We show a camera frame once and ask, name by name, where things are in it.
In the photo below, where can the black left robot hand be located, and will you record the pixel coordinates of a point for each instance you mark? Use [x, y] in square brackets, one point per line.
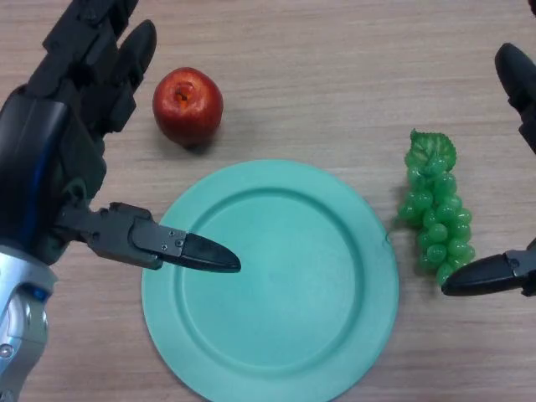
[54, 138]

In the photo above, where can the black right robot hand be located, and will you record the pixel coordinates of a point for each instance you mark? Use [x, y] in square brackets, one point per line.
[481, 276]

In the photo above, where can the red apple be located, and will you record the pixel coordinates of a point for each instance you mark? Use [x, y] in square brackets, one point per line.
[188, 106]

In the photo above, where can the green round plate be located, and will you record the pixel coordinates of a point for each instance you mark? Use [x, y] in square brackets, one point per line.
[276, 301]

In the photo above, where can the green plastic grape bunch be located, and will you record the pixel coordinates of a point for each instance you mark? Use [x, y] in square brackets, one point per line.
[439, 218]

